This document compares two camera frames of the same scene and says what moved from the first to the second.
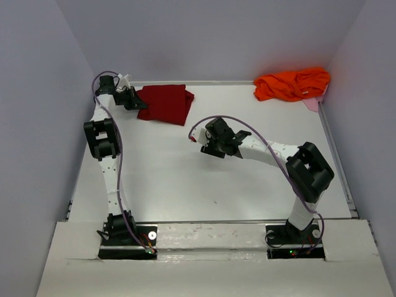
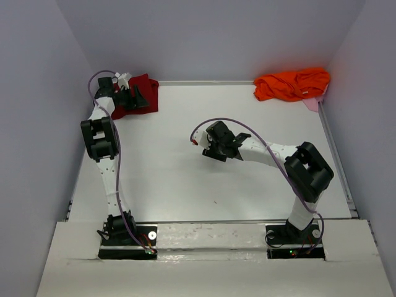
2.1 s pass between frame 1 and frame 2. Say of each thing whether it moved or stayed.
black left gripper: stayed
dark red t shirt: moved
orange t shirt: stayed
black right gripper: stayed
